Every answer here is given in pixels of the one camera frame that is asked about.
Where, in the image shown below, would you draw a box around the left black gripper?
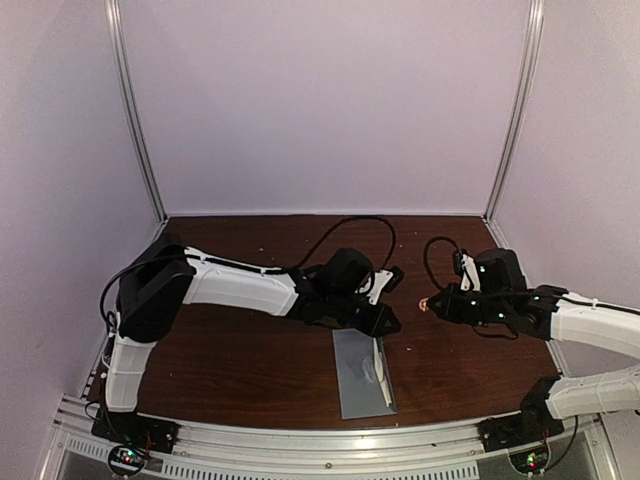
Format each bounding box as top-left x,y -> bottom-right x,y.
327,291 -> 402,340

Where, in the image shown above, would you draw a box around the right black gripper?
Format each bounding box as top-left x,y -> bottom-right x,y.
427,283 -> 510,327

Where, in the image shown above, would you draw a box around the beige letter paper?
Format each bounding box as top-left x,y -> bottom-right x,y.
373,338 -> 393,408

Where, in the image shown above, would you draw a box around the grey envelope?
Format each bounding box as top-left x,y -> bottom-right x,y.
332,329 -> 397,420

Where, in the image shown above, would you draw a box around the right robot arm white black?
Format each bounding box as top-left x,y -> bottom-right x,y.
425,248 -> 639,442

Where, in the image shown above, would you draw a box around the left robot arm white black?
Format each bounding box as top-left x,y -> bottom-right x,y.
99,235 -> 404,444

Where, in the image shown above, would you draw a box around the right circuit board with leds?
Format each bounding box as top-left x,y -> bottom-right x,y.
508,446 -> 550,476

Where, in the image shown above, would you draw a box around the circuit board with leds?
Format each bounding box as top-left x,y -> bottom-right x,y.
508,446 -> 550,476
107,445 -> 147,477

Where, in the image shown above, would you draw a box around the left circuit board with leds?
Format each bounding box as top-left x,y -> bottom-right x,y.
107,445 -> 147,477

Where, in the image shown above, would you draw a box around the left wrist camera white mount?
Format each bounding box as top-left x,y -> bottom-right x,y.
356,266 -> 405,305

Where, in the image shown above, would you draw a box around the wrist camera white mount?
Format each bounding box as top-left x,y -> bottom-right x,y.
452,250 -> 481,291
356,266 -> 405,305

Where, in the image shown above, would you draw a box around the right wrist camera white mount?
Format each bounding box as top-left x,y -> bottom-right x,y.
452,250 -> 481,291

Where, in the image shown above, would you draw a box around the right black cable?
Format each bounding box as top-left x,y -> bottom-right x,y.
423,236 -> 464,291

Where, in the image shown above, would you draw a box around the black cable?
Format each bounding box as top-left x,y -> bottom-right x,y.
264,215 -> 399,276
423,236 -> 464,291

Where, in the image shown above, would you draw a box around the left black cable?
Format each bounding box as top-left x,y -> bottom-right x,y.
264,215 -> 399,276

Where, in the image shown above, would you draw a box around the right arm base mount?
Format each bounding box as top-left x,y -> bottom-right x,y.
477,410 -> 564,452

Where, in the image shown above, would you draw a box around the front aluminium rail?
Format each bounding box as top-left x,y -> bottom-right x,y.
36,410 -> 621,479

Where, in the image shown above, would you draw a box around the right aluminium frame post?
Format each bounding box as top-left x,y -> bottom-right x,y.
483,0 -> 545,224

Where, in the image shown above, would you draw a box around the aluminium frame post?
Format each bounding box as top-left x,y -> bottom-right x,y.
104,0 -> 168,224
483,0 -> 545,224

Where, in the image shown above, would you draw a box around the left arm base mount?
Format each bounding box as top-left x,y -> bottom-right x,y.
91,414 -> 179,454

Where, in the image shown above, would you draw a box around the left aluminium frame post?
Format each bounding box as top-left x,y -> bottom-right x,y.
104,0 -> 168,224

